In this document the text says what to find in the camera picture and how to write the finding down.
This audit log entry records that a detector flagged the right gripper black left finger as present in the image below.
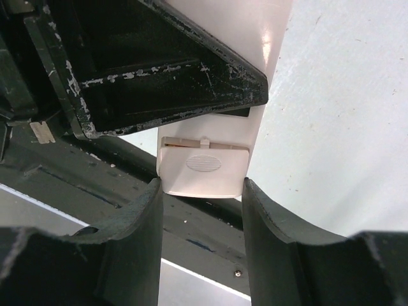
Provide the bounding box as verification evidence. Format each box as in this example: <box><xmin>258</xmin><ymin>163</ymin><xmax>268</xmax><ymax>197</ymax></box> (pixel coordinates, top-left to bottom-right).
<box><xmin>0</xmin><ymin>177</ymin><xmax>164</xmax><ymax>306</ymax></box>

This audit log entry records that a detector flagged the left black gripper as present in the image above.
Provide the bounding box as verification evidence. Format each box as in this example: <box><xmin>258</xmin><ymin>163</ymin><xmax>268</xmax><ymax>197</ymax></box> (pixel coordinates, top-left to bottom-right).
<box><xmin>1</xmin><ymin>1</ymin><xmax>86</xmax><ymax>139</ymax></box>

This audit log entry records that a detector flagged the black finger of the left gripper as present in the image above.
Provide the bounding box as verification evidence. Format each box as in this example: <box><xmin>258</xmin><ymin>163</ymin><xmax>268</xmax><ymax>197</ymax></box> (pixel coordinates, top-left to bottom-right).
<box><xmin>24</xmin><ymin>0</ymin><xmax>269</xmax><ymax>140</ymax></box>

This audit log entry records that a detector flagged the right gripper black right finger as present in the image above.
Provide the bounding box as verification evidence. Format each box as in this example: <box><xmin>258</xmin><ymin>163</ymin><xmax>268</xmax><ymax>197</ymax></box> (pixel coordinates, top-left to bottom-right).
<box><xmin>242</xmin><ymin>179</ymin><xmax>407</xmax><ymax>305</ymax></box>

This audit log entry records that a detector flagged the white battery cover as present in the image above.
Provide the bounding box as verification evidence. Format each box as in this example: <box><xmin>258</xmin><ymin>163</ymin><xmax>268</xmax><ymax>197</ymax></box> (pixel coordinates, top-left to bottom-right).
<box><xmin>157</xmin><ymin>136</ymin><xmax>250</xmax><ymax>199</ymax></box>

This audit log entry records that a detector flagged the white red remote control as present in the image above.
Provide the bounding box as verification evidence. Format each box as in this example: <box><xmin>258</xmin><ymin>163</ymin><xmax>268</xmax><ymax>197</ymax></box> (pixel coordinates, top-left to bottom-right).
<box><xmin>156</xmin><ymin>0</ymin><xmax>294</xmax><ymax>179</ymax></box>

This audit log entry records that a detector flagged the grey cable duct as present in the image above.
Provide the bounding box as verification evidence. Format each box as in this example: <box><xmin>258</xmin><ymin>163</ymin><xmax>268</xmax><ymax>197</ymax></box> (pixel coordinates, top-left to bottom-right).
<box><xmin>0</xmin><ymin>184</ymin><xmax>252</xmax><ymax>306</ymax></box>

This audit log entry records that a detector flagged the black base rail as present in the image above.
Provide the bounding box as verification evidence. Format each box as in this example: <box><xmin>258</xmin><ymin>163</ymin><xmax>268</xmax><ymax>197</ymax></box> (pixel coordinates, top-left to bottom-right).
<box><xmin>1</xmin><ymin>126</ymin><xmax>249</xmax><ymax>293</ymax></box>

